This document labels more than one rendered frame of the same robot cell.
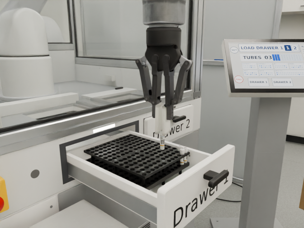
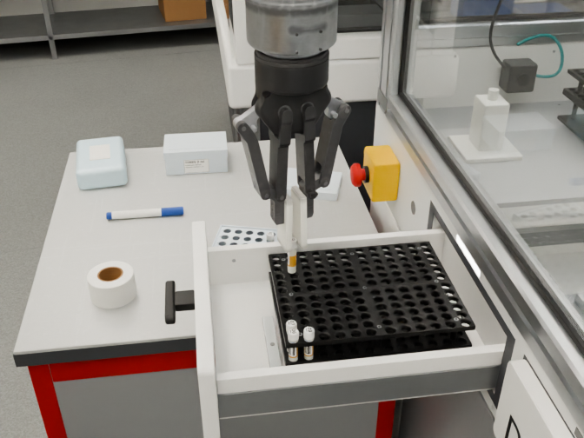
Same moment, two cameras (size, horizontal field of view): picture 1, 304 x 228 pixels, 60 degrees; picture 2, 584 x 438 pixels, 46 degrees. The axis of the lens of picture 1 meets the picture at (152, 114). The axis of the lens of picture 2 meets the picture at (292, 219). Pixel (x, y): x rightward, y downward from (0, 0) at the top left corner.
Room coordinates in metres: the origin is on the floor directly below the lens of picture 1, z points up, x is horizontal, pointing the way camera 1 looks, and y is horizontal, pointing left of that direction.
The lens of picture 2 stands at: (1.03, -0.53, 1.43)
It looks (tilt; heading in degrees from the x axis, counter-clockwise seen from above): 32 degrees down; 131
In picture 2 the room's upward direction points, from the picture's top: straight up
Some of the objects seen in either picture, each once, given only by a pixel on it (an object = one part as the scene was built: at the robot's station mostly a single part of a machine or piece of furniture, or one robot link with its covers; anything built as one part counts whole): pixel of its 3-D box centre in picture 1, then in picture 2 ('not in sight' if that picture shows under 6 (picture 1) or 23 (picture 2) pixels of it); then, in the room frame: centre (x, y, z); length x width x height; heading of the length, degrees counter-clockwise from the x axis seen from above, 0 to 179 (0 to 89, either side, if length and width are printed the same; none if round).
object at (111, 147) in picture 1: (136, 162); (363, 307); (0.65, 0.04, 0.87); 0.22 x 0.18 x 0.06; 49
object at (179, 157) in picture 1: (166, 163); (283, 296); (0.58, -0.04, 0.90); 0.18 x 0.02 x 0.01; 139
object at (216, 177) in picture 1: (213, 176); (180, 301); (0.50, -0.13, 0.91); 0.07 x 0.04 x 0.01; 139
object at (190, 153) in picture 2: not in sight; (195, 153); (0.04, 0.30, 0.79); 0.13 x 0.09 x 0.05; 48
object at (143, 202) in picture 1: (134, 162); (369, 309); (0.66, 0.05, 0.86); 0.40 x 0.26 x 0.06; 49
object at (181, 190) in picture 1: (201, 186); (204, 319); (0.52, -0.11, 0.87); 0.29 x 0.02 x 0.11; 139
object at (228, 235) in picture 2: not in sight; (252, 250); (0.37, 0.13, 0.78); 0.12 x 0.08 x 0.04; 33
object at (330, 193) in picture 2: not in sight; (307, 182); (0.28, 0.38, 0.77); 0.13 x 0.09 x 0.02; 31
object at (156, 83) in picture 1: (157, 79); (304, 147); (0.59, -0.01, 1.10); 0.04 x 0.01 x 0.11; 153
